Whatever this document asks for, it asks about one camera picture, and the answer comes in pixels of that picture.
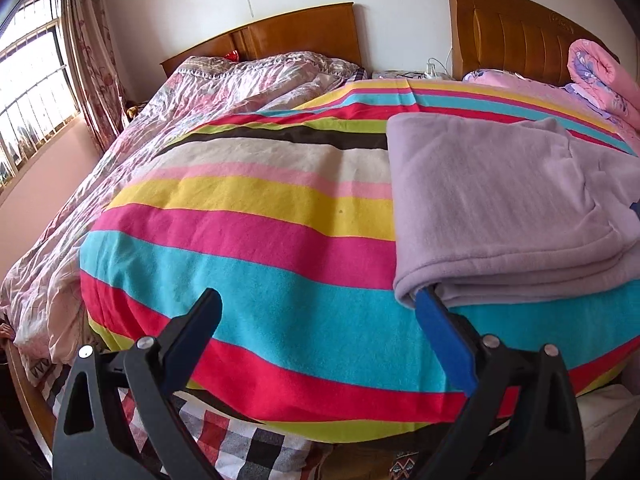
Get striped fleece blanket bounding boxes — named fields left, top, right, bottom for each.
left=79, top=77, right=640, bottom=443

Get lilac fleece pants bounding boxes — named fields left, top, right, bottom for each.
left=386, top=112, right=640, bottom=310

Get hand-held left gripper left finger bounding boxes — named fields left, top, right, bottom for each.
left=51, top=287, right=223, bottom=480

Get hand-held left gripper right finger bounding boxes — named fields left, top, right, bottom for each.
left=414, top=285, right=587, bottom=480

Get plain wooden headboard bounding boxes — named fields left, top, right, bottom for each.
left=160, top=2, right=363, bottom=76

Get rolled pink floral quilt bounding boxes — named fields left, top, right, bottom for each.
left=565, top=38, right=640, bottom=131

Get white cloth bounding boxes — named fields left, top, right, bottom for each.
left=575, top=385, right=640, bottom=480

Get padded wooden headboard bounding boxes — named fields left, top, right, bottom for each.
left=446, top=0, right=621, bottom=86

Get pink quilted bedspread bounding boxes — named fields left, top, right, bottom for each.
left=461, top=67, right=640, bottom=136

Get white power strip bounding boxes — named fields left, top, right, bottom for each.
left=425, top=57, right=453, bottom=80

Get plaid bed sheet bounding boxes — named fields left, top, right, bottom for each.
left=40, top=360, right=331, bottom=480

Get pale floral quilt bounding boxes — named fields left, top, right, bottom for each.
left=0, top=51, right=362, bottom=366

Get red floral curtain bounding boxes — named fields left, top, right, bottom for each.
left=59, top=0, right=128, bottom=153

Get barred window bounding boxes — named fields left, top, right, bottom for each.
left=0, top=0, right=83, bottom=191

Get wooden bed frame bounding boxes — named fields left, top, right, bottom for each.
left=2, top=340, right=56, bottom=451

